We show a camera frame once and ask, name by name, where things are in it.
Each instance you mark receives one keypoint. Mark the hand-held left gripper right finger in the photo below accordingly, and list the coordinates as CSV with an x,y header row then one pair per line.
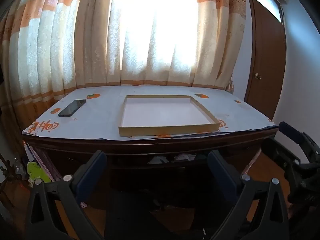
x,y
221,177

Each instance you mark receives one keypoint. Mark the curtain tassel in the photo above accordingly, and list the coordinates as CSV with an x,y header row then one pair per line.
x,y
230,86

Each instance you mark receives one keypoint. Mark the black smartphone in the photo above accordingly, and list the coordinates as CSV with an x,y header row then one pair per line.
x,y
72,108

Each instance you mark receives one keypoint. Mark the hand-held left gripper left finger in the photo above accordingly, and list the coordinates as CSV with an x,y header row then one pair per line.
x,y
91,177

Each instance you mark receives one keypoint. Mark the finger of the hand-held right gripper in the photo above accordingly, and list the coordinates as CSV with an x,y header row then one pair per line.
x,y
288,130
277,150

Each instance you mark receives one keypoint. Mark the shallow cardboard tray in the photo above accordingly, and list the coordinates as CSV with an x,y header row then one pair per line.
x,y
162,112

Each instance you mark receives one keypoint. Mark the pink striped cloth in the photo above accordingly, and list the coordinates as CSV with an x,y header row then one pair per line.
x,y
43,160

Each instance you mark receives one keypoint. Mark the door transom window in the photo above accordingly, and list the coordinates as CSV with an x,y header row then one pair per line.
x,y
268,2

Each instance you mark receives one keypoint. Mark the bright green plastic item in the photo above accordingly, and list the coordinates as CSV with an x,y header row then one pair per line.
x,y
37,171

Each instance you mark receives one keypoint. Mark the carved wooden stand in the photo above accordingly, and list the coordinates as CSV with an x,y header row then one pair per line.
x,y
7,180

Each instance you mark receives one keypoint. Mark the brown wooden door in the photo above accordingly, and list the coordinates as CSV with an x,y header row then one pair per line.
x,y
267,55

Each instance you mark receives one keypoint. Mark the cream and orange curtain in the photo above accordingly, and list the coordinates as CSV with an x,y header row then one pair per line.
x,y
75,42

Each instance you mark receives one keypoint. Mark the brass door knob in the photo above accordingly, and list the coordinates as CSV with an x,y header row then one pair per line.
x,y
257,76

